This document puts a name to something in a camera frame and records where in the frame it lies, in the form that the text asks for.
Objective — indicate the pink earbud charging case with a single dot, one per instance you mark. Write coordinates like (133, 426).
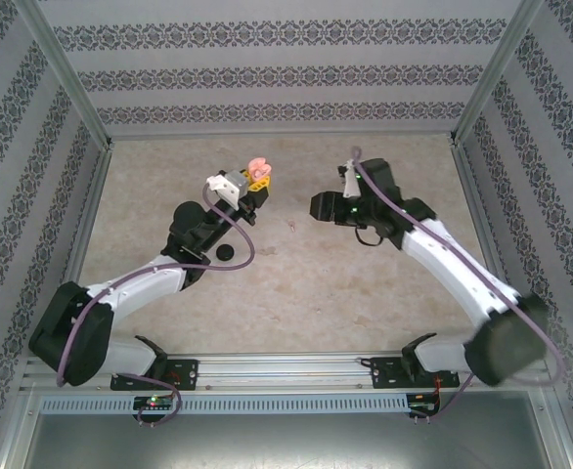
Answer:
(259, 168)

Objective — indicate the black earbud charging case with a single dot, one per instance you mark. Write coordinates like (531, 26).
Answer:
(226, 254)

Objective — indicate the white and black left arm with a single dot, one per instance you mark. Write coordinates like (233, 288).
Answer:
(135, 283)

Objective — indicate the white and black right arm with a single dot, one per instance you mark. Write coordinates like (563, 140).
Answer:
(443, 264)

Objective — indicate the left circuit board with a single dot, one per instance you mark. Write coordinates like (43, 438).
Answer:
(154, 402)

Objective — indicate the circuit board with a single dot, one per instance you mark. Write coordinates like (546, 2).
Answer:
(421, 405)
(154, 402)

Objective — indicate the right circuit board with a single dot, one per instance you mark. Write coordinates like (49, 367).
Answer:
(421, 405)

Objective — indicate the grey metal panel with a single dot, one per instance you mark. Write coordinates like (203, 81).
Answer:
(286, 444)

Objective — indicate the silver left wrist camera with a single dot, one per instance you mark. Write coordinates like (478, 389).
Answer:
(237, 183)

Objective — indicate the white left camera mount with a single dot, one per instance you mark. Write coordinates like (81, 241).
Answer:
(218, 183)

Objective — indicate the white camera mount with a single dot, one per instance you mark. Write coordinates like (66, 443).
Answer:
(218, 183)
(351, 185)

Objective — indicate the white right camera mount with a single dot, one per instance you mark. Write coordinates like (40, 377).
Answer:
(351, 185)

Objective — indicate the thin aluminium wall rail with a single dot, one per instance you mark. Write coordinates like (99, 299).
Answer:
(281, 136)

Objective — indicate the aluminium side rail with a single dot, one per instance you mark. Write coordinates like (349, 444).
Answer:
(480, 220)
(94, 195)

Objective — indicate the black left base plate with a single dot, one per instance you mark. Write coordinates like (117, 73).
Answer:
(186, 373)

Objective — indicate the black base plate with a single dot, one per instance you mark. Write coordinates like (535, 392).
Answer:
(389, 373)
(186, 373)

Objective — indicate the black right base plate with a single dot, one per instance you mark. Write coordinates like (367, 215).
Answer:
(389, 373)

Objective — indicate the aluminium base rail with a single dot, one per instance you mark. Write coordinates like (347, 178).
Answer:
(286, 371)

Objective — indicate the aluminium frame post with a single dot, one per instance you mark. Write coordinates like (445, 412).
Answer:
(493, 73)
(74, 73)

